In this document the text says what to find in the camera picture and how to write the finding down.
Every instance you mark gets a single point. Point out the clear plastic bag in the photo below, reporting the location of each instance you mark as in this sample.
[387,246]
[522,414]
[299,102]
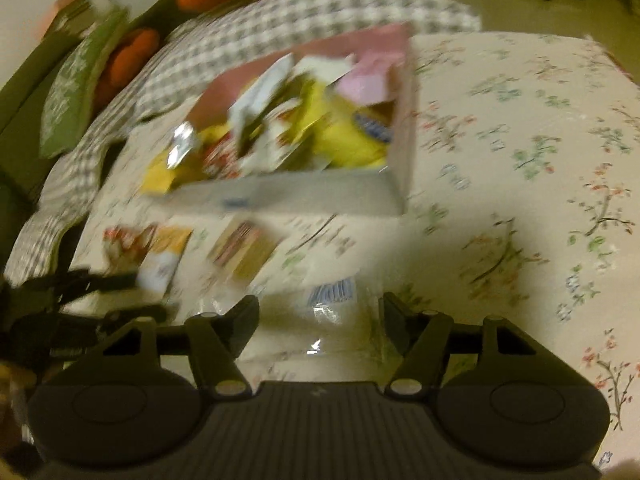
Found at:
[320,320]

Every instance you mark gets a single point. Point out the brown striped snack packet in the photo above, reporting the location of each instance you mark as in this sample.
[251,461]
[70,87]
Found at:
[245,250]

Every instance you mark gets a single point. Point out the yellow crumpled snack packet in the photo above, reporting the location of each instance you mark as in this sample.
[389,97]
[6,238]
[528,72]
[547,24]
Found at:
[160,175]

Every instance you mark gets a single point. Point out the pink cardboard box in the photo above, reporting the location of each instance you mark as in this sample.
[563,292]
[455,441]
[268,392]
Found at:
[310,190]

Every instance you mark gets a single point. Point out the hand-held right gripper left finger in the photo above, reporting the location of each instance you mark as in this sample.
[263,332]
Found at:
[240,320]

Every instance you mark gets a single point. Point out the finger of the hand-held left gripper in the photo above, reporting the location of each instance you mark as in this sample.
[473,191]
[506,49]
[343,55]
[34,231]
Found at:
[137,314]
[95,282]

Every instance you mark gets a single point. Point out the red and white snack packet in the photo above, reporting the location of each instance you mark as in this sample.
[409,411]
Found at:
[125,245]

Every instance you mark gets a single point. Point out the small orange pumpkin pillow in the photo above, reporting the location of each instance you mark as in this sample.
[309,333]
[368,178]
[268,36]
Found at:
[127,65]

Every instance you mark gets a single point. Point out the floral tablecloth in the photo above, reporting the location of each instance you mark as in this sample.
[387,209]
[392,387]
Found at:
[515,160]

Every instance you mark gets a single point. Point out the grey checked blanket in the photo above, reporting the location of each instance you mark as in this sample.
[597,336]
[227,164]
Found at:
[260,25]

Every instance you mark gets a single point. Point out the silver foil snack packet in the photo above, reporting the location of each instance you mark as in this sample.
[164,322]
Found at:
[181,142]

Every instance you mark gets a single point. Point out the green embroidered pillow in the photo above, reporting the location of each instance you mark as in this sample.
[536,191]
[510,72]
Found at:
[75,90]

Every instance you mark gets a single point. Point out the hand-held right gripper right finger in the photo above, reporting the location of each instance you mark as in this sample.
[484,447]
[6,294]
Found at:
[397,317]

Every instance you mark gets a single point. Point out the pile of snack packets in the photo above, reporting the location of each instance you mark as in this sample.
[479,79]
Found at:
[300,120]

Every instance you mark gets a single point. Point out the yellow and white snack packet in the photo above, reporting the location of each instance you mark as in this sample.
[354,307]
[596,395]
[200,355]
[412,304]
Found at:
[165,260]

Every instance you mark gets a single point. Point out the dark green sofa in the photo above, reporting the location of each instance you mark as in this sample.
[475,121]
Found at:
[20,110]

